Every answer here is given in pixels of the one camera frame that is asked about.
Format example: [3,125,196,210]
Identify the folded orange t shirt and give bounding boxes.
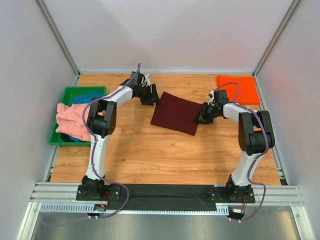
[216,75,260,105]

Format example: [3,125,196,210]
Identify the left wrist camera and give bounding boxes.
[142,74,151,87]

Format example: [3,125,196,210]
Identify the purple cable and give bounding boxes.
[212,82,272,224]
[39,63,142,227]

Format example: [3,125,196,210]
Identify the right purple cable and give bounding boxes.
[212,82,272,224]

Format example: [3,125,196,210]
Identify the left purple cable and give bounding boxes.
[39,63,142,227]

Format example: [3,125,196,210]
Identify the blue t shirt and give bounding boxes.
[67,92,104,143]

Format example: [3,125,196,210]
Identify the green plastic bin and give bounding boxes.
[48,86,107,146]

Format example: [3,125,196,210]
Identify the aluminium rail frame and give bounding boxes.
[29,182,304,207]

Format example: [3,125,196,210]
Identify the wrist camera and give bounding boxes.
[208,90,215,104]
[142,74,151,87]

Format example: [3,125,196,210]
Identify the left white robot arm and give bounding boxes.
[76,70,161,201]

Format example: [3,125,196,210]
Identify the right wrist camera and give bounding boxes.
[208,90,215,104]

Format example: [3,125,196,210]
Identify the pink t shirt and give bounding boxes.
[55,103,91,142]

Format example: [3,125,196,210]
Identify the maroon t shirt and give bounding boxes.
[150,92,202,136]

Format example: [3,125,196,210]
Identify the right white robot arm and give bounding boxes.
[194,90,275,203]

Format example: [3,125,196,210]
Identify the grey slotted cable duct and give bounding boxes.
[39,203,230,215]

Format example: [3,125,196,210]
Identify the black base mat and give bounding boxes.
[76,183,256,212]

